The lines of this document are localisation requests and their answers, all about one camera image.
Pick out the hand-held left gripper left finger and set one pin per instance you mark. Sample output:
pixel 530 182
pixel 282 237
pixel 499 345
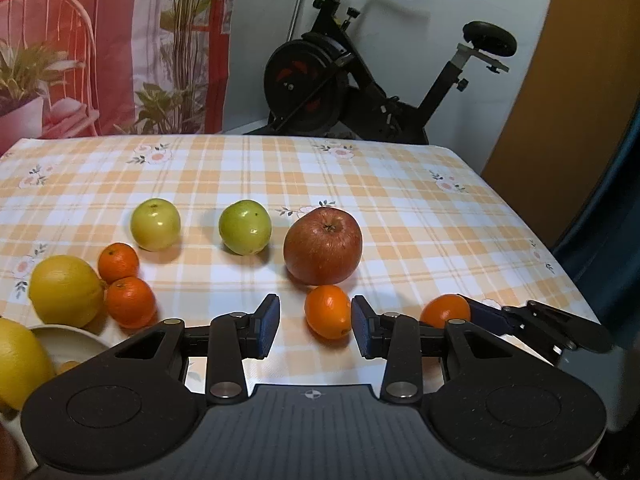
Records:
pixel 267 325

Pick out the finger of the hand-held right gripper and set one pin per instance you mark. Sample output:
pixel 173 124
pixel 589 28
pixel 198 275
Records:
pixel 487 316

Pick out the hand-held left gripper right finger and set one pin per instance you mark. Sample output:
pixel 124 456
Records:
pixel 362 330

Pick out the orange mandarin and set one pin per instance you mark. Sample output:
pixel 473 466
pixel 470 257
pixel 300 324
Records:
pixel 442 309
pixel 328 311
pixel 118 262
pixel 131 302

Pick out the brownish red apple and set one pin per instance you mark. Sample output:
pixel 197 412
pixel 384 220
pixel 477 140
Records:
pixel 323 246

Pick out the cream round plate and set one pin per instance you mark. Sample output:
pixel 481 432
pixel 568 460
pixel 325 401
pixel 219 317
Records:
pixel 75 340

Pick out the large yellow lemon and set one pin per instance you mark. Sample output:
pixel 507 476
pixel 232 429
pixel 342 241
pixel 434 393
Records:
pixel 65 290

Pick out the green apple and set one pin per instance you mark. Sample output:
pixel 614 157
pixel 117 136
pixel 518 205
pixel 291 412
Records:
pixel 155 224
pixel 245 227

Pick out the orange plaid floral tablecloth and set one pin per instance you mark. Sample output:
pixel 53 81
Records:
pixel 350 185

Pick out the dark blue cloth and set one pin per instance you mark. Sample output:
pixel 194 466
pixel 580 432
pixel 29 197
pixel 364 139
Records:
pixel 610 235

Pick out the orange wooden door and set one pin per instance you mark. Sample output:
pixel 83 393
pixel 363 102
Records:
pixel 550 135

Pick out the black exercise bike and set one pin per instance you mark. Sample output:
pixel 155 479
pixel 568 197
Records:
pixel 305 80

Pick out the metal pole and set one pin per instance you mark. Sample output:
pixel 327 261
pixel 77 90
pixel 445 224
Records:
pixel 298 5

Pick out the printed red chair backdrop cloth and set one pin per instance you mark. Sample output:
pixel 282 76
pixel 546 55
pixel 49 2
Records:
pixel 125 35

